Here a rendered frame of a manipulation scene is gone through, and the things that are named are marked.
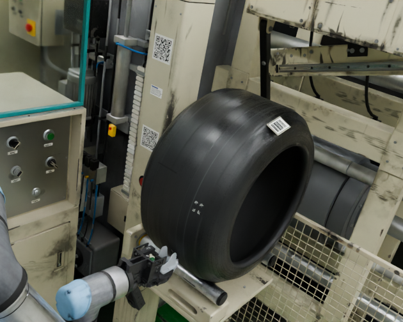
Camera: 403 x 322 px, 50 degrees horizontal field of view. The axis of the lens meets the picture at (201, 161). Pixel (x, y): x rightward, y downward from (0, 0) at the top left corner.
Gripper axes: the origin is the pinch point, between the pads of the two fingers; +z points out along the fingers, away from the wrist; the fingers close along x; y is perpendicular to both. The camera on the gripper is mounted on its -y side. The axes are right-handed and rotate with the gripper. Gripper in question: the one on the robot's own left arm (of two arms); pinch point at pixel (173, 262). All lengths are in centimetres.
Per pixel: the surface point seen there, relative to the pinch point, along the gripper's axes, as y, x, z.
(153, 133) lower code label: 25.1, 30.0, 13.6
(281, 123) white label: 43.9, -9.9, 15.6
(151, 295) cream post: -42, 25, 29
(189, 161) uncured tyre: 30.1, 2.2, -2.5
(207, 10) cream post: 65, 25, 18
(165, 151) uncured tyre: 29.5, 10.1, -2.8
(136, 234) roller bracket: -6.7, 22.5, 8.5
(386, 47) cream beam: 69, -22, 35
